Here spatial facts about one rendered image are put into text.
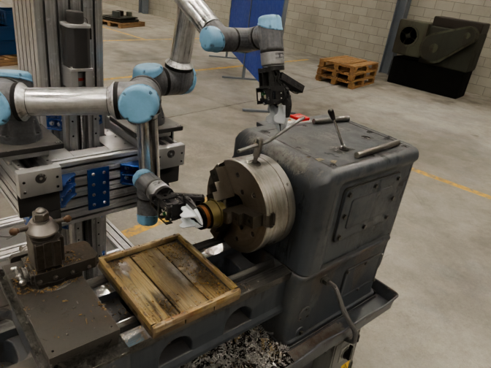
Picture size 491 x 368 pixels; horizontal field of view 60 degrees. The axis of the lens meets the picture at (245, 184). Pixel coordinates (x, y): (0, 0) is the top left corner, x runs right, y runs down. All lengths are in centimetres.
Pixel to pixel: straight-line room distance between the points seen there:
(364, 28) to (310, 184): 1080
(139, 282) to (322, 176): 65
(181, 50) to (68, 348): 117
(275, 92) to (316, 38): 1136
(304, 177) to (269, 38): 44
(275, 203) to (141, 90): 52
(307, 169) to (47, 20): 105
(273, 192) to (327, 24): 1136
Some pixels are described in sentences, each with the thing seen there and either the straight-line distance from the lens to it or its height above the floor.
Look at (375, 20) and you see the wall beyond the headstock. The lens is 1194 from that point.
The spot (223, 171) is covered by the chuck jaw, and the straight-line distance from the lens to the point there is 139.
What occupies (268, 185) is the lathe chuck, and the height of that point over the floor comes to 120.
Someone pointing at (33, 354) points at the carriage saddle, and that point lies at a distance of 117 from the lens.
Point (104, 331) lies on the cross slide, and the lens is 112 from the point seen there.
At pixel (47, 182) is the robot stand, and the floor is 107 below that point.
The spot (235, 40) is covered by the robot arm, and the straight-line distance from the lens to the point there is 142.
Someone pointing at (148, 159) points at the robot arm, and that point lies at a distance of 157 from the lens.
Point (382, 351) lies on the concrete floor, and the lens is 266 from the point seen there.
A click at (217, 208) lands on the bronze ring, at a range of 132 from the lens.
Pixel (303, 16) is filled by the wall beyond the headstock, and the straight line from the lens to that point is 1297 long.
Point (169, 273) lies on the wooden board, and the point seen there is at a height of 89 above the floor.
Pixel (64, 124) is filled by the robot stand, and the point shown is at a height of 116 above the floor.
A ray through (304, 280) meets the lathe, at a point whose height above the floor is 86.
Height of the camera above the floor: 176
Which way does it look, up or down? 26 degrees down
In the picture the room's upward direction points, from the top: 8 degrees clockwise
